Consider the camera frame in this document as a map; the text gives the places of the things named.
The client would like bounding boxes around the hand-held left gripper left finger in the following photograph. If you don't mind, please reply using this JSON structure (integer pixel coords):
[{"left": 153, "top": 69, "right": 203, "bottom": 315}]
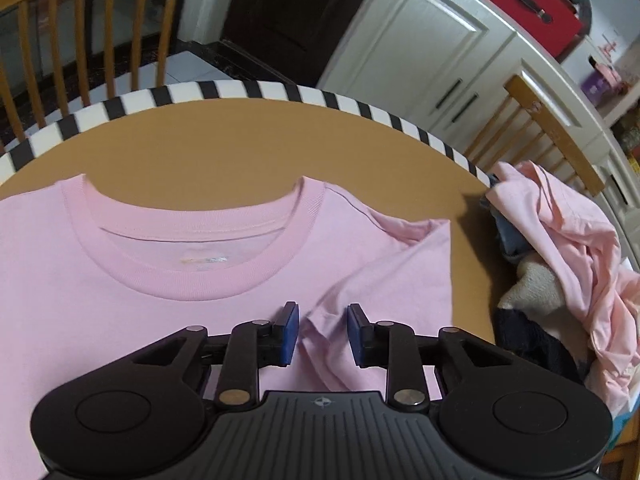
[{"left": 132, "top": 301, "right": 301, "bottom": 408}]

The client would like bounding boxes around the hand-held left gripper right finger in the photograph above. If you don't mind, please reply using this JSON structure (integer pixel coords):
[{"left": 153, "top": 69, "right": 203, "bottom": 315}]
[{"left": 346, "top": 302, "right": 501, "bottom": 408}]

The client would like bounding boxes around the pink printed t-shirt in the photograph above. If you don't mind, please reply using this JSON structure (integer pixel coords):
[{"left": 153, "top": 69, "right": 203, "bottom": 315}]
[{"left": 0, "top": 174, "right": 455, "bottom": 480}]

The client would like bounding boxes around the pile of crumpled clothes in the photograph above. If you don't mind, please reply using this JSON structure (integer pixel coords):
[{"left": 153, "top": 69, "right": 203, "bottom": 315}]
[{"left": 486, "top": 160, "right": 640, "bottom": 411}]

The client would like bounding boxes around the blue denim cloth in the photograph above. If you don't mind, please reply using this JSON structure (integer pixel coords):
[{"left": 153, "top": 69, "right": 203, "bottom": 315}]
[{"left": 479, "top": 175, "right": 531, "bottom": 263}]

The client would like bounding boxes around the beige cloth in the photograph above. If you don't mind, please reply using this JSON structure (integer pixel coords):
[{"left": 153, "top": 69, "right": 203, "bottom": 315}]
[{"left": 497, "top": 259, "right": 563, "bottom": 313}]

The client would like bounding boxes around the white cabinet unit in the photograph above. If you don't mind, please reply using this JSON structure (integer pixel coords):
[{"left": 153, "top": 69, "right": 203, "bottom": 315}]
[{"left": 317, "top": 0, "right": 640, "bottom": 221}]

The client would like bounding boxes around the dark wooden door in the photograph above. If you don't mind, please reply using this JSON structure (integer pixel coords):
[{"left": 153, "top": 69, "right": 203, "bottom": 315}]
[{"left": 220, "top": 0, "right": 388, "bottom": 88}]

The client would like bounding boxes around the red box with handle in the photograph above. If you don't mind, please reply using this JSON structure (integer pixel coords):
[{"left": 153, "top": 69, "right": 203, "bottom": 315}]
[{"left": 460, "top": 0, "right": 586, "bottom": 58}]

